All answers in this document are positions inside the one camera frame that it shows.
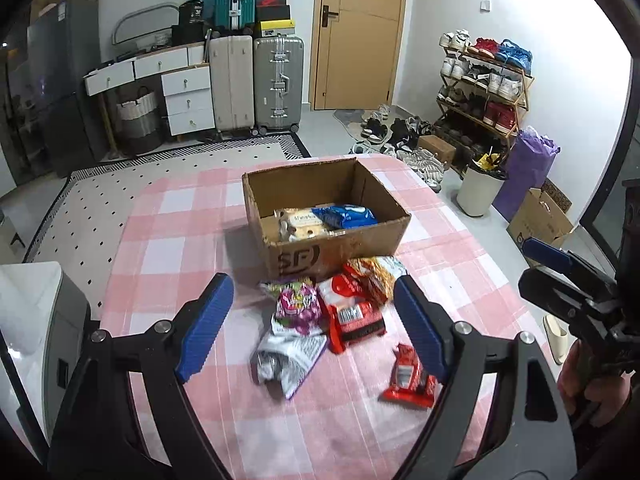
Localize white drawer desk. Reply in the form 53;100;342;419
83;42;216;137

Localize open brown carton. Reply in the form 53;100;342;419
506;187;576;266

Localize scattered pile of shoes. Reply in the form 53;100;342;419
350;104;451;193

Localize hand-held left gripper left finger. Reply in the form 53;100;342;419
47;272;236;480

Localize grey refrigerator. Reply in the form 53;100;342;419
27;0;108;178

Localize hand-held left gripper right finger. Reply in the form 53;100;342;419
393;275;581;480

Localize small black box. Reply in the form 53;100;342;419
178;0;206;26

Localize purple snack bag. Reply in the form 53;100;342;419
259;280;323;337

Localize grey white appliance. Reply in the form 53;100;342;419
0;260;93;461

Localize wooden door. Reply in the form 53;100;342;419
308;0;408;111

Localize dark glass cabinet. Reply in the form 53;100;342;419
0;35;46;186

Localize beige biscuit packet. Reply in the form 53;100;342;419
275;208;333;242

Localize beige slipper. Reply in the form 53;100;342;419
542;312;571;366

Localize blue snack bag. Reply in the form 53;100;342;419
312;203;378;231

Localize grey door mat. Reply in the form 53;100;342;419
333;108;368;136

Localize small cardboard box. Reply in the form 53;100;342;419
417;135;457;163

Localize person's right hand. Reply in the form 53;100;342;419
556;341;632;427

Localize brown cardboard box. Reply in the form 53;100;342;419
242;156;412;281

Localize rows of sneakers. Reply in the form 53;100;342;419
437;30;533;131

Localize woven laundry basket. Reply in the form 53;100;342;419
116;86;162;153

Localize white red snack packet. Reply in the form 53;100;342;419
317;274;371;311

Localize wooden shoe rack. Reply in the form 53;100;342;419
435;30;535;176

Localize pink checked tablecloth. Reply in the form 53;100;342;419
100;152;551;480

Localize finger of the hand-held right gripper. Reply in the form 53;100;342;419
522;237;620;302
517;267;626;342

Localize yellow black shoe box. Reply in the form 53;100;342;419
255;19;297;37

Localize silver snack bag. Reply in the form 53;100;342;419
250;332;328;401

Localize beige suitcase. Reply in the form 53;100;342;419
207;34;254;133

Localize orange noodle snack bag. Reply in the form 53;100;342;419
345;256;408;306

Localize small red snack packet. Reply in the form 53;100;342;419
382;343;437;406

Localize dark patterned box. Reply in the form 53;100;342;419
540;177;573;213

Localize silver suitcase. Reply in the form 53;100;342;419
252;36;305;136

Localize white trash bin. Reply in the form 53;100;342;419
457;160;508;217

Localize red chocolate packet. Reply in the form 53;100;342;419
325;300;388;355

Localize grey curved frame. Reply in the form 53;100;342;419
112;2;180;46

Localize patterned white rug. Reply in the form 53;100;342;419
22;132;313;266

